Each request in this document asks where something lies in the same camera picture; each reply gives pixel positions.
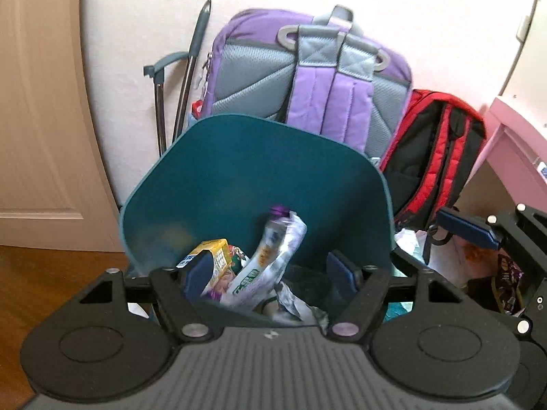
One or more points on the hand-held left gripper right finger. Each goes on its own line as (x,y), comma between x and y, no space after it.
(342,273)

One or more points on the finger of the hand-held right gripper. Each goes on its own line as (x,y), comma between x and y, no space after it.
(468,226)
(408,260)

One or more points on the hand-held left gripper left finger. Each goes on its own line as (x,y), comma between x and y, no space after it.
(200,275)

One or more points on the purple cartoon print wrapper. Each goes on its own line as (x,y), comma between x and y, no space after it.
(222,284)

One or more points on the yellow white drink carton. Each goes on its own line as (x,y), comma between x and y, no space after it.
(213,247)

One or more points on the silver wrapper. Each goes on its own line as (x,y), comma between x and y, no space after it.
(295,303)

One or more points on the green white snack bag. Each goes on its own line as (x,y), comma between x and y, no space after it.
(273,252)

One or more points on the teal plastic bin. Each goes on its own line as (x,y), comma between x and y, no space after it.
(256,171)

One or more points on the dark purple snack bag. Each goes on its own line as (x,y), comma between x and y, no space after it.
(506,282)

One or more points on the white plastic bag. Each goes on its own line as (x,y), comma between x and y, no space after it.
(444,256)

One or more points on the red black backpack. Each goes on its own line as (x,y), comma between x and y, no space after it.
(431,158)

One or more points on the pink desk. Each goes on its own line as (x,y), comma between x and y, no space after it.
(517,132)

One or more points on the white bookshelf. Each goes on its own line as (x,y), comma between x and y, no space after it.
(536,72)

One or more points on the purple grey backpack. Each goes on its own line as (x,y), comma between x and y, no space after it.
(324,94)

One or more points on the light wooden door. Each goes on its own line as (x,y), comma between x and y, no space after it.
(42,115)

